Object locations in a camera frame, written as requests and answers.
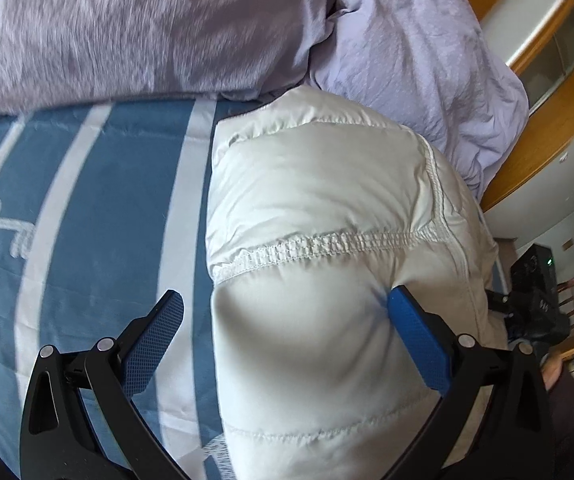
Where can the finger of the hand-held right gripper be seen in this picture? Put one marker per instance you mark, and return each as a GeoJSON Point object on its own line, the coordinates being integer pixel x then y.
{"type": "Point", "coordinates": [499, 302]}

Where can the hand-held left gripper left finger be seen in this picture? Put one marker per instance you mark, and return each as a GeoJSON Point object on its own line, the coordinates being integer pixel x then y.
{"type": "Point", "coordinates": [152, 345]}

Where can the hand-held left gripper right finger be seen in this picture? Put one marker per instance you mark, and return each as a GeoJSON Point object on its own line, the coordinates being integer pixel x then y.
{"type": "Point", "coordinates": [417, 340]}

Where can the white puffer jacket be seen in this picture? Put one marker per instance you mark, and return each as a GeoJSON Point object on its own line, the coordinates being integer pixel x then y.
{"type": "Point", "coordinates": [327, 210]}

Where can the person's right hand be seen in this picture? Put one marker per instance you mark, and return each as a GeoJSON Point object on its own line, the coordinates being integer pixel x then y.
{"type": "Point", "coordinates": [551, 371]}

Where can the wooden chair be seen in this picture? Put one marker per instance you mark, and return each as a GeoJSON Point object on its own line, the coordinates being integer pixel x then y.
{"type": "Point", "coordinates": [571, 295]}

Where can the blue white striped bedsheet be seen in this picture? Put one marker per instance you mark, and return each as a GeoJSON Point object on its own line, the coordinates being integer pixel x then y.
{"type": "Point", "coordinates": [117, 210]}

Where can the frosted glass door panel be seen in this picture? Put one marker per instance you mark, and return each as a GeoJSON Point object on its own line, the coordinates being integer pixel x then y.
{"type": "Point", "coordinates": [547, 60]}

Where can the lilac duvet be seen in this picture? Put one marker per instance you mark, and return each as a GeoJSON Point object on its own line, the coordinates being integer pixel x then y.
{"type": "Point", "coordinates": [167, 25]}

